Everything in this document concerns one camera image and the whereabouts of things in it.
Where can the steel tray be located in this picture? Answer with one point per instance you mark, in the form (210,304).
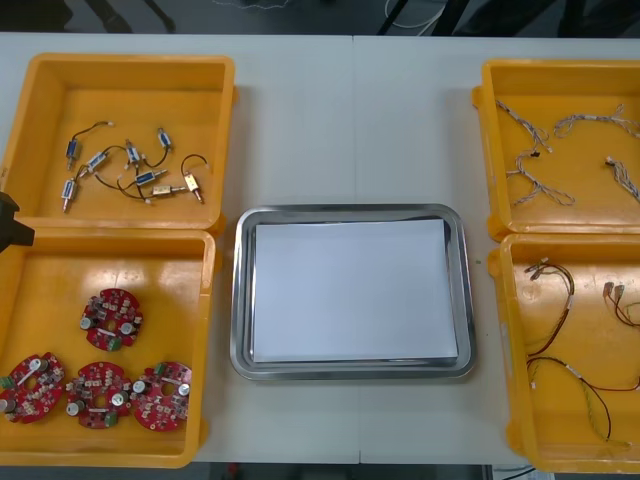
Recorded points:
(240,300)

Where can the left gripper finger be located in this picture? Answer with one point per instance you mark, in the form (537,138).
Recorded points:
(15,232)
(7,202)

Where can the yellow-orange plastic bin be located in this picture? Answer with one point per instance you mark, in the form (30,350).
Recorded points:
(125,75)
(575,80)
(150,280)
(565,425)

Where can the round red circuit board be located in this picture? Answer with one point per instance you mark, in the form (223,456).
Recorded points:
(40,400)
(160,415)
(107,337)
(107,375)

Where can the black stand leg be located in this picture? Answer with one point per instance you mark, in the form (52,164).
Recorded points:
(390,17)

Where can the pile of metal solenoids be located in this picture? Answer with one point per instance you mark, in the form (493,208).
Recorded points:
(73,148)

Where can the white paper sheet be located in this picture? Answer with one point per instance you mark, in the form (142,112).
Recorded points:
(350,290)

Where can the red black green-yellow harness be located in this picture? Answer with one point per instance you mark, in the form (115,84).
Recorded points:
(574,372)

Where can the black chair base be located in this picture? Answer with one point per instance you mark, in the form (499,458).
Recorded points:
(112,22)

